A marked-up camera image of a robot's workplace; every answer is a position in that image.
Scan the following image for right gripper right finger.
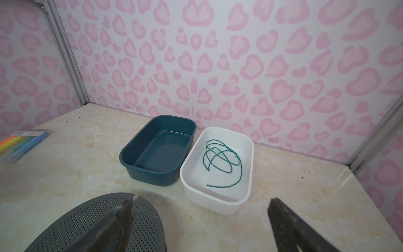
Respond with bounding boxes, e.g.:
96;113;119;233
267;198;338;252

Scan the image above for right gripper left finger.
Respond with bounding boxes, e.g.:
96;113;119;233
66;199;133;252

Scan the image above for black perforated cable spool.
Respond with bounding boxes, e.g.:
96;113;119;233
26;193;167;252

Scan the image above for dark teal plastic tray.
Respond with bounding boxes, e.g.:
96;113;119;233
119;115;197;186

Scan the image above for white plastic tray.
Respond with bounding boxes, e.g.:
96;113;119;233
179;127;255;215

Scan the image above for dark green cable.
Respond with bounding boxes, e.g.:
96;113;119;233
202;139;243;189

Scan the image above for right aluminium frame strut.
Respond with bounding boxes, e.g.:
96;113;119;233
346;96;403;176

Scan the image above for aluminium frame strut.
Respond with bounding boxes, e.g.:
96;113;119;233
346;96;403;176
33;0;90;106

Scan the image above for left aluminium frame strut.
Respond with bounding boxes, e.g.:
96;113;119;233
33;0;90;106

